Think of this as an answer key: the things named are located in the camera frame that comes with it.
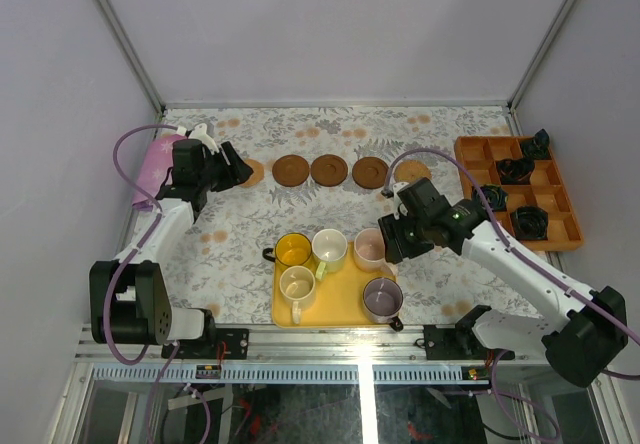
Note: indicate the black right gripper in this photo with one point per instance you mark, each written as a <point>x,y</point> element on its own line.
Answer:
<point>391,227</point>

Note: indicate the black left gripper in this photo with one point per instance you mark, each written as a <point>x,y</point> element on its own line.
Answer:
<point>223,165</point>

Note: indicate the woven rattan coaster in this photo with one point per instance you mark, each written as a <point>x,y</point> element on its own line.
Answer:
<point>411,170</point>
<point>257,173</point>

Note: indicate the pink ceramic mug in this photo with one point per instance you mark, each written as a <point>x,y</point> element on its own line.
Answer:
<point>369,252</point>

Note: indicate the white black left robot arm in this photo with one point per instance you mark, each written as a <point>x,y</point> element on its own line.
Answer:
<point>129,301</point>

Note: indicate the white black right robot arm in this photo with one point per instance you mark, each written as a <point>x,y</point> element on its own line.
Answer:
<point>580,331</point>

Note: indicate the brown wooden coaster left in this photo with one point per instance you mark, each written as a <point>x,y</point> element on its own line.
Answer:
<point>290,170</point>

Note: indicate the brown wooden coaster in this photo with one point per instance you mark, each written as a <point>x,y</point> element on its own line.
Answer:
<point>329,170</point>
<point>290,170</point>
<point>370,172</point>

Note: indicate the brown wooden coaster right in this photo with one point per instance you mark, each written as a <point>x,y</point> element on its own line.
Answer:
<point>370,172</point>

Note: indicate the brown wooden coaster middle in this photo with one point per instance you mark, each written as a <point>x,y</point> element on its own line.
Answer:
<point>329,170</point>

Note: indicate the rolled tie with yellow pattern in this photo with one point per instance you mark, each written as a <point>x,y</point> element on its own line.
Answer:
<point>496,197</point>

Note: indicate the pink folded cloth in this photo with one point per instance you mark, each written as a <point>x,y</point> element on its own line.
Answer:
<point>157,161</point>

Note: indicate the floral patterned tablecloth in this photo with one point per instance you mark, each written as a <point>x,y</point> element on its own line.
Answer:
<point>218,265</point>

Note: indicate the yellow glass mug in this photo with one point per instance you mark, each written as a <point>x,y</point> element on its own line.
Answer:
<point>293,249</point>

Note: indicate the rolled tie with orange pattern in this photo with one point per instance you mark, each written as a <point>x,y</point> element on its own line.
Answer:
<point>515,171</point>

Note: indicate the rolled dark speckled tie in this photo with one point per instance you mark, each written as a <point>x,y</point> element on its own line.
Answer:
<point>530,223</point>

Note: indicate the orange wooden divided organizer box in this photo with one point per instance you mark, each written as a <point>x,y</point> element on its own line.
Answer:
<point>543,188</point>

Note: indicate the yellow plastic tray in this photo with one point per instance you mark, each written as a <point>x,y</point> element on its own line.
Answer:
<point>338,302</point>

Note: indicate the cream ceramic mug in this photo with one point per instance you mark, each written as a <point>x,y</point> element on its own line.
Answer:
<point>297,285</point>

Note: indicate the rolled dark green tie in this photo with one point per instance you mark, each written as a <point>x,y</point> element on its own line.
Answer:
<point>537,147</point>

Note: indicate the purple mug black handle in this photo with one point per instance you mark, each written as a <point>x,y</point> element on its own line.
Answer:
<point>382,300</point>

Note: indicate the white mug green handle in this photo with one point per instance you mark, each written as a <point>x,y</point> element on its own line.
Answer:
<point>329,247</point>

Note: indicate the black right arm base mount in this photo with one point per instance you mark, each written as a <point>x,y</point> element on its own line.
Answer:
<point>453,343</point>

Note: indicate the aluminium front frame rail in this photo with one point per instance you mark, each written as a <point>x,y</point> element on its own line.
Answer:
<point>269,344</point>

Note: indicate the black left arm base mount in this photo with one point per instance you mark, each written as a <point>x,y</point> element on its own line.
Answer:
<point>220,344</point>

